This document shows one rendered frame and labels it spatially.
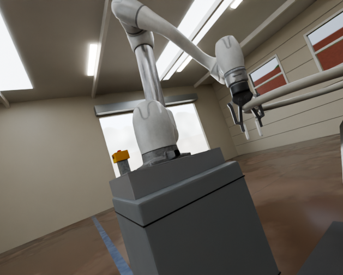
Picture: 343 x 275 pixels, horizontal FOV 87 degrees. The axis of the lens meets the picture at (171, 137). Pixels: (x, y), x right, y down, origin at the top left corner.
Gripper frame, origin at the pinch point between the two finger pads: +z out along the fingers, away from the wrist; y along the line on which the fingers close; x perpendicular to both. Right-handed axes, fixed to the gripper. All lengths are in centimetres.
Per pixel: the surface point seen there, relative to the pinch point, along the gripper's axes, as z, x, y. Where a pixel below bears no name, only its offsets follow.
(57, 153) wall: -92, 371, -494
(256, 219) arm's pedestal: 30.0, -13.3, -9.7
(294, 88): -8.8, -20.8, 10.9
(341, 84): -8.6, 11.7, 41.3
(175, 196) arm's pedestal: 12.0, -31.6, -30.0
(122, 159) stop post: -5, 55, -94
